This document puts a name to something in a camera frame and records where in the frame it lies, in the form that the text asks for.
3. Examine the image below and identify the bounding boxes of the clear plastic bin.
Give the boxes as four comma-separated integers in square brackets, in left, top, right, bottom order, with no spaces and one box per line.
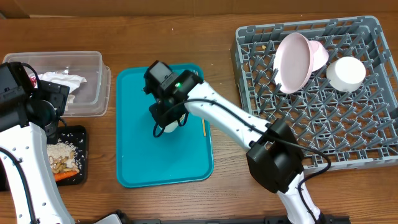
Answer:
[3,51,111,117]

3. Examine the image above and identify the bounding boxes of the white paper cup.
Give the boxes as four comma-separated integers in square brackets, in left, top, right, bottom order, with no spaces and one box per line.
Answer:
[161,121,179,133]

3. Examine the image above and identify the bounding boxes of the rice and peanut scraps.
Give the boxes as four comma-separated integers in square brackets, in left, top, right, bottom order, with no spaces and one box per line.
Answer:
[47,140,82,174]

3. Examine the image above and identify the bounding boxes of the white bowl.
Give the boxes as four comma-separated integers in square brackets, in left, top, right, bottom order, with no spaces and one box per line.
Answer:
[326,57,366,92]

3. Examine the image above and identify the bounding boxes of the pink bowl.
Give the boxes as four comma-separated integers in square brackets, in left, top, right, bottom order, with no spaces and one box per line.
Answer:
[309,40,329,72]

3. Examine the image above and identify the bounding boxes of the wooden chopstick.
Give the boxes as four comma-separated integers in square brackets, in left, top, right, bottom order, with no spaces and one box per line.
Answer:
[202,119,206,137]

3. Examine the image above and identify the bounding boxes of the teal plastic tray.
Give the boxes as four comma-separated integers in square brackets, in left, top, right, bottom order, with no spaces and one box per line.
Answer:
[116,67,214,188]

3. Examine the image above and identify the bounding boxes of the orange carrot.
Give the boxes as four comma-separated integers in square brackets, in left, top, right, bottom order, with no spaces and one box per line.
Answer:
[53,170,78,182]

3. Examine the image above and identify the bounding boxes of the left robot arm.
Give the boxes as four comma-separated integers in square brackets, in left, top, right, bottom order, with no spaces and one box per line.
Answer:
[1,62,74,223]

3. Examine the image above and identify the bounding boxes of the large pink plate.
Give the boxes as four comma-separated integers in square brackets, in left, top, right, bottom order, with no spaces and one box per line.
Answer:
[273,32,314,94]

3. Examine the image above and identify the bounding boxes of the black plastic tray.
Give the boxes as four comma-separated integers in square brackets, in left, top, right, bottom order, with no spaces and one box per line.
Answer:
[0,125,89,191]

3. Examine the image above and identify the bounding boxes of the red snack wrapper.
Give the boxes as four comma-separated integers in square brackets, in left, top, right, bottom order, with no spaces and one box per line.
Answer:
[29,76,37,88]

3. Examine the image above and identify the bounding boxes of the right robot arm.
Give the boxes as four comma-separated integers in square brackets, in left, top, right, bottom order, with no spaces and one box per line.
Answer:
[144,60,325,223]

